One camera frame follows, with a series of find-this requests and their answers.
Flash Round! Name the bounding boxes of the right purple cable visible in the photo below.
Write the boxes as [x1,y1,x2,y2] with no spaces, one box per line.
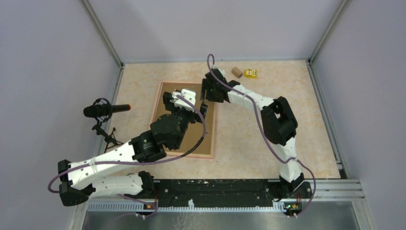
[206,54,317,218]

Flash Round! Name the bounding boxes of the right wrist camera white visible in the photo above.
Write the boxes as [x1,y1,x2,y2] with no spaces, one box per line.
[211,67,226,79]

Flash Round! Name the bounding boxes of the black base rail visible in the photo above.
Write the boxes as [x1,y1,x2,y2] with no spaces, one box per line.
[124,178,313,209]

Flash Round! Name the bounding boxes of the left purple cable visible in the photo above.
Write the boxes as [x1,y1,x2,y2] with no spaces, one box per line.
[47,93,207,219]

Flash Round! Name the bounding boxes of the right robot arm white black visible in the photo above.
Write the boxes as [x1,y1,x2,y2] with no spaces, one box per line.
[201,69,304,197]

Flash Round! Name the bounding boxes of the brown cardboard backing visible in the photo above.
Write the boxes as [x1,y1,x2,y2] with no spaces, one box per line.
[152,83,215,156]

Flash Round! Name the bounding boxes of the purple cable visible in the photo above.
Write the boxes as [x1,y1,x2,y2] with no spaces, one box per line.
[206,54,317,218]
[47,93,207,219]

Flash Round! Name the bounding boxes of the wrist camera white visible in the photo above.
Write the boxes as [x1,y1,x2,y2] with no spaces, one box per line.
[211,67,226,79]
[171,88,196,112]

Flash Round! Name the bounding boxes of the wooden picture frame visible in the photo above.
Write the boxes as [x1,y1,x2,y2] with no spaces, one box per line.
[148,81,218,160]

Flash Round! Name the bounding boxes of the black microphone orange tip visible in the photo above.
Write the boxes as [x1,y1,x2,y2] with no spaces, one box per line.
[83,98,131,151]

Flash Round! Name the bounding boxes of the small wooden block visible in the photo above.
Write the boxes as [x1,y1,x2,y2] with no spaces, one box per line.
[231,67,243,78]

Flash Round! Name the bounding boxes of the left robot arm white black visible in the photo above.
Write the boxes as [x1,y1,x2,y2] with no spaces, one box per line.
[57,89,208,207]

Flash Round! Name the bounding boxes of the white cable duct strip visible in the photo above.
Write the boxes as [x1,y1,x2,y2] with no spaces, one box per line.
[87,200,286,212]

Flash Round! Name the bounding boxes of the yellow toy block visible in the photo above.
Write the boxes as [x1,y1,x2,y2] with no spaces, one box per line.
[244,69,257,79]

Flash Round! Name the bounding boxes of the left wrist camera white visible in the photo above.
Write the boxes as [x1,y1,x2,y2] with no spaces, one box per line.
[171,88,196,112]

